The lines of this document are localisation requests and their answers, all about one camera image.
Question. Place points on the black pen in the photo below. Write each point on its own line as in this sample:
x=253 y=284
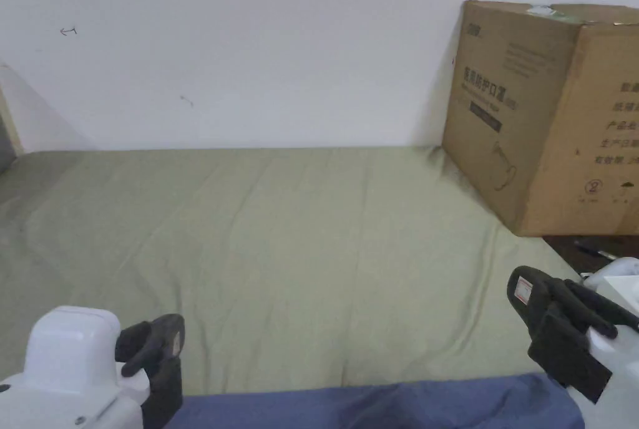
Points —
x=595 y=248

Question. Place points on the bed with pale green sheet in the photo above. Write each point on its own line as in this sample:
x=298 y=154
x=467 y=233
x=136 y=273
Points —
x=279 y=249

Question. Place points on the brown cardboard carton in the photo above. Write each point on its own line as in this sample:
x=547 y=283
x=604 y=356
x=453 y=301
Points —
x=539 y=129

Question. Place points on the dark blue garment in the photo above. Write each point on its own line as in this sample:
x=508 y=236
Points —
x=379 y=409

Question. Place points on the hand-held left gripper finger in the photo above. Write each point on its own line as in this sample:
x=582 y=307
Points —
x=167 y=374
x=134 y=346

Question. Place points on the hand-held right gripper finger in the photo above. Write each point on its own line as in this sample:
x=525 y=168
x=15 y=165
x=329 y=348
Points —
x=526 y=289
x=591 y=307

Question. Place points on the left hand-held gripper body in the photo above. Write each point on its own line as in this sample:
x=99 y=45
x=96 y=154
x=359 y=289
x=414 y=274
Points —
x=65 y=369

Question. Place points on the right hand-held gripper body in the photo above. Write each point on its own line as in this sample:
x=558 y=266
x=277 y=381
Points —
x=616 y=364

